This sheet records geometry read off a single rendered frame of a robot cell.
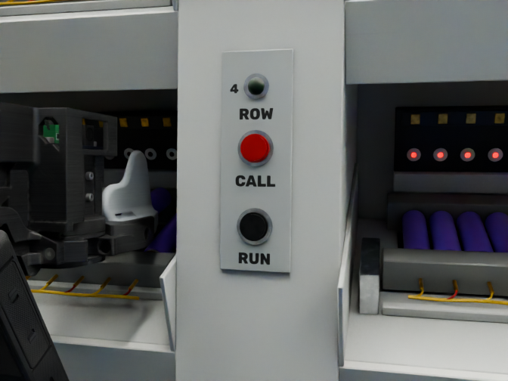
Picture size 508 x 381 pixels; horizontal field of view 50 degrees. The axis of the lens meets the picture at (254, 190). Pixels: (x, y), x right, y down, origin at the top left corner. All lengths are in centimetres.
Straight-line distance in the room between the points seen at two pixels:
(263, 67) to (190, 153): 6
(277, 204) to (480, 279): 14
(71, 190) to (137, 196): 9
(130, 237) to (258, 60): 12
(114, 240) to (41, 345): 6
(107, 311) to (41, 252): 10
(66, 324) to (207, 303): 10
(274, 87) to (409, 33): 8
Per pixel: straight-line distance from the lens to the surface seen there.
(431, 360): 32
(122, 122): 50
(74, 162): 29
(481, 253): 38
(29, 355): 30
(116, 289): 39
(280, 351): 32
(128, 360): 35
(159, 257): 38
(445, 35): 31
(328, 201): 30
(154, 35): 34
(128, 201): 36
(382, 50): 31
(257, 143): 30
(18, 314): 28
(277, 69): 30
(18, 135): 28
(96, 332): 36
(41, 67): 38
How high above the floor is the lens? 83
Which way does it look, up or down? 1 degrees down
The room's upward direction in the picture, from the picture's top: 1 degrees clockwise
